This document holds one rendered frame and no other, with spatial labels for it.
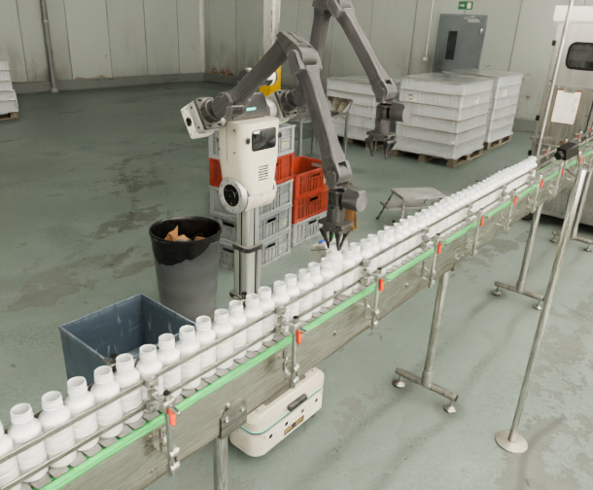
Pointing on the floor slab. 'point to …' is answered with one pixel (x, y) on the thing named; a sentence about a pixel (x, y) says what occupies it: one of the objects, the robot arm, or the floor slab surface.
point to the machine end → (591, 78)
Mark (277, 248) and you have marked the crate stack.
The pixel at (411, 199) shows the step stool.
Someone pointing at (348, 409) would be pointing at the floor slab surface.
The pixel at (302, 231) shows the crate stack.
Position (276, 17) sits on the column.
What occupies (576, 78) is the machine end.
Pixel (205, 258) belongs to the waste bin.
